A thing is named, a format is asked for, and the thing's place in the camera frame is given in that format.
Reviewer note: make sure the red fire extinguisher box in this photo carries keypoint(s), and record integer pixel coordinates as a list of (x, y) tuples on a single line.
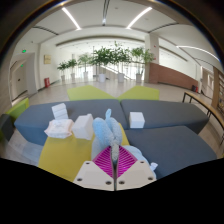
[(47, 82)]

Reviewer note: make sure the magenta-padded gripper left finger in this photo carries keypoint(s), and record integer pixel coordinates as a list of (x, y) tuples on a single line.
[(95, 173)]

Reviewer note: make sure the wooden bench, black frame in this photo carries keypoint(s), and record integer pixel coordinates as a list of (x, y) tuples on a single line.
[(206, 108)]

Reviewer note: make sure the linear ceiling lights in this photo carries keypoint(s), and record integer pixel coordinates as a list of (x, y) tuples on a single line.
[(71, 18)]

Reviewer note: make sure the long grey upholstered seat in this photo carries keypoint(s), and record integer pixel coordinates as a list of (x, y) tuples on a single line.
[(36, 120)]

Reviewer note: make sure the stack of white boxes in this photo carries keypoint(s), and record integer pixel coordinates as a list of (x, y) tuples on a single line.
[(60, 111)]

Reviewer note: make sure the dark grey cube ottoman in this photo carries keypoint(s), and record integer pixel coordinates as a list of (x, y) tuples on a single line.
[(6, 126)]

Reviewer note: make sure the green upholstered bench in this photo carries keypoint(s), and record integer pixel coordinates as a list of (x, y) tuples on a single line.
[(18, 109)]

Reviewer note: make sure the framed wall picture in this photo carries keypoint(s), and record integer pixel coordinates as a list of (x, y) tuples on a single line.
[(47, 59)]

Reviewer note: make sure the small white cube box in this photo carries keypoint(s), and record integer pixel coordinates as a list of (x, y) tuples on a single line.
[(136, 120)]

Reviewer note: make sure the white wet wipes pack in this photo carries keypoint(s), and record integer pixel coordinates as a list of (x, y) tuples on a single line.
[(59, 129)]

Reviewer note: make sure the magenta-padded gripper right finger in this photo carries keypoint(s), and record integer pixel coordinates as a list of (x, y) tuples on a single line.
[(135, 173)]

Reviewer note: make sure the green exit sign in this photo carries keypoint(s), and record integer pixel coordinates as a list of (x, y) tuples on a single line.
[(24, 51)]

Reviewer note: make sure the row of potted plants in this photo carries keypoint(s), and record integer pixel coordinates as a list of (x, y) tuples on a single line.
[(103, 56)]

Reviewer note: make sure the light blue towel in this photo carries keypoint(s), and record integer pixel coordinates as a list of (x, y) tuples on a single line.
[(103, 133)]

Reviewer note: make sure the green upholstered seat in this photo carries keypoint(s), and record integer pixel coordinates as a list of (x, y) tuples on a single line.
[(88, 93), (141, 93)]

